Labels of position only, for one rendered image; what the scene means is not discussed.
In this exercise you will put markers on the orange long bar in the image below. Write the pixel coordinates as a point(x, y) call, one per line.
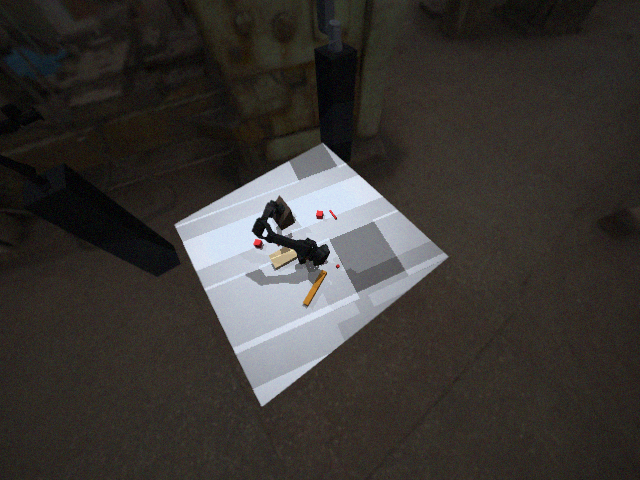
point(314, 288)

